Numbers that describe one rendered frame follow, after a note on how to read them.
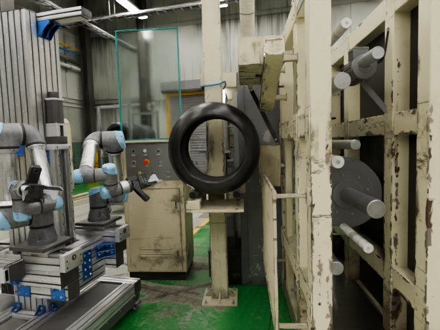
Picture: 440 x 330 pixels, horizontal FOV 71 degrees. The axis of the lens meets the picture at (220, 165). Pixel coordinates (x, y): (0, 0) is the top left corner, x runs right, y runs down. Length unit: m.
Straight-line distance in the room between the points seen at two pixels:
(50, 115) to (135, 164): 0.99
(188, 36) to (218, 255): 10.59
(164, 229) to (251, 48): 1.76
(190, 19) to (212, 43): 10.08
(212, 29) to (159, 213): 1.57
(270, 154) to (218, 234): 0.72
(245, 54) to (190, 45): 10.56
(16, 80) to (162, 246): 1.69
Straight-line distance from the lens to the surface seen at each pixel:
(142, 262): 3.02
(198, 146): 11.69
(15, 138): 1.86
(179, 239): 2.86
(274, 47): 1.67
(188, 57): 12.19
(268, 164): 2.26
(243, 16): 2.76
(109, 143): 2.08
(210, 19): 2.49
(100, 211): 2.31
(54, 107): 2.15
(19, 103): 2.20
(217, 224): 2.41
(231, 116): 1.94
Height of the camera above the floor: 1.23
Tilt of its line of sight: 4 degrees down
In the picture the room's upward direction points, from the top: 2 degrees counter-clockwise
